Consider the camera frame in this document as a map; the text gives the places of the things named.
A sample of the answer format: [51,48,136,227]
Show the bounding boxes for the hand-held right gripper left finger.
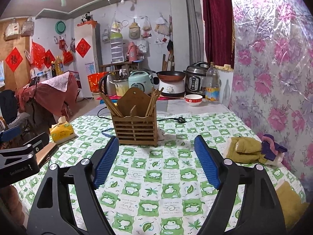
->
[26,137,120,235]

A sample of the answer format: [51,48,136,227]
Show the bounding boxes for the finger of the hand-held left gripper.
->
[0,125,21,143]
[23,132,50,155]

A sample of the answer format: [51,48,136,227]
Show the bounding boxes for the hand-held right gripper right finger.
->
[194,135,286,235]

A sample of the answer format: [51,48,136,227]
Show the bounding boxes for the wooden slatted chopstick holder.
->
[111,87,158,147]

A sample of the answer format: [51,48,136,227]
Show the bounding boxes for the bunch of wooden chopsticks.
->
[100,87,164,118]

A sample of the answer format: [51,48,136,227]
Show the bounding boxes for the person's left forearm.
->
[0,185,27,235]

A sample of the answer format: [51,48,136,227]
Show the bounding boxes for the brown leather phone case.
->
[37,142,58,167]

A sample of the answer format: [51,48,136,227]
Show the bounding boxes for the yellow tissue pack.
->
[49,116,76,144]

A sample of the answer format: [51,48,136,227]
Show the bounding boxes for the chair with dark clothes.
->
[0,89,37,128]

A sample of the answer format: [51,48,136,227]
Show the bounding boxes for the olive plush mitten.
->
[226,136,269,165]
[275,181,309,228]

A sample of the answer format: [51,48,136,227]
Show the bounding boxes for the red cloth covered furniture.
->
[16,70,80,118]

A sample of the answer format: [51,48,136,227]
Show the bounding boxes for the green white patterned tablecloth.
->
[15,113,306,235]

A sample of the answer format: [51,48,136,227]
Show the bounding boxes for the red white bowl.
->
[184,94,203,107]

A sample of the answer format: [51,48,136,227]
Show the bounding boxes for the white patterned cloth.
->
[48,71,71,92]

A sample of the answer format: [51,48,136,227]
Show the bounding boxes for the purple cloth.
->
[262,134,288,162]

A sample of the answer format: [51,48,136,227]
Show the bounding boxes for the clear plastic oil bottle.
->
[205,62,220,102]

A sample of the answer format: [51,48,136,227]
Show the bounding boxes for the red diamond poster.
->
[76,38,92,58]
[5,47,24,72]

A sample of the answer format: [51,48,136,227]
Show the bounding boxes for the yellow pot with lid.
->
[114,80,130,97]

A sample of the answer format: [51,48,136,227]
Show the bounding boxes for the steel electric kettle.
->
[98,73,117,96]

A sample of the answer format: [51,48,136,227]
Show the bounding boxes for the yellow cooking oil bottle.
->
[54,56,64,76]

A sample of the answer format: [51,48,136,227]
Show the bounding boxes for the red gift bag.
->
[87,72,109,94]

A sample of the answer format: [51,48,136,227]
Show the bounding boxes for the white refrigerator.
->
[75,24,102,99]

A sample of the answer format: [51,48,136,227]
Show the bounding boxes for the white electric cooker base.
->
[159,80,186,97]

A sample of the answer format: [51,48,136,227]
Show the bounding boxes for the black silver pressure cooker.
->
[184,62,212,95]

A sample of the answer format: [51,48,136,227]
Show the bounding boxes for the red hanging decorations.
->
[31,40,56,69]

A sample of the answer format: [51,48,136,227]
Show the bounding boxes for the mint green rice cooker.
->
[129,70,153,94]

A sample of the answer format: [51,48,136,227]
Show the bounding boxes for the copper frying pan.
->
[156,70,186,81]

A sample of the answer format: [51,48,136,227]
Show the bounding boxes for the woven hanging bags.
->
[4,17,35,41]

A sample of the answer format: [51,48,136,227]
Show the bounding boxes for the white plastic drawer unit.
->
[110,33,125,63]

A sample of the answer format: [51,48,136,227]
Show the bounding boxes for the pink thermos jug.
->
[128,42,139,62]

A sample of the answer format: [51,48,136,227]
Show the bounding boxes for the pink floral plastic sheet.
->
[227,0,313,185]

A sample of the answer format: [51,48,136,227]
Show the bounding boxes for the teal round basin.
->
[55,21,66,35]

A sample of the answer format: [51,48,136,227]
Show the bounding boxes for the dark red curtain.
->
[201,0,235,72]

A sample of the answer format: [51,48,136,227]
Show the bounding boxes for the hanging plastic bag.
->
[110,13,122,34]
[142,17,152,39]
[155,16,170,36]

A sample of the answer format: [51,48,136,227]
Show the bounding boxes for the blue strap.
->
[101,127,116,138]

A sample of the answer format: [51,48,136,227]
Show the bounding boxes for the black power cable with plug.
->
[97,106,188,126]

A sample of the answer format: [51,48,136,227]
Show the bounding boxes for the wall calendar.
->
[0,60,6,88]

